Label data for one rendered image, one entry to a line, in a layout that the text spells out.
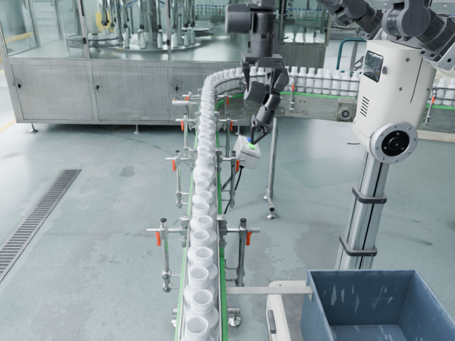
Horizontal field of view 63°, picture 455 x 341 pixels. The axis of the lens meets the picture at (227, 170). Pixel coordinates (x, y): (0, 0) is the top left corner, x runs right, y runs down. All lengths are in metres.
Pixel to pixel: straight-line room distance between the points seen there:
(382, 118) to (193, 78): 3.29
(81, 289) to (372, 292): 1.77
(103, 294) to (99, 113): 2.74
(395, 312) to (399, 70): 0.74
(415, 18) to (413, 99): 0.33
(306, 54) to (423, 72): 5.20
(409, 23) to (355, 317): 0.84
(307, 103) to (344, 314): 1.79
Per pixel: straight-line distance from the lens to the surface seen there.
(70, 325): 2.31
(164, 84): 4.45
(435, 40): 1.15
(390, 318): 1.30
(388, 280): 1.19
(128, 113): 4.62
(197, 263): 0.77
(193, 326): 0.66
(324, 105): 2.74
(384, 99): 1.31
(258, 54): 1.00
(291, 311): 1.92
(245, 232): 0.97
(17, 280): 2.70
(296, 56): 6.43
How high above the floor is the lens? 1.64
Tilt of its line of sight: 26 degrees down
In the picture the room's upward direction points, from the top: 2 degrees clockwise
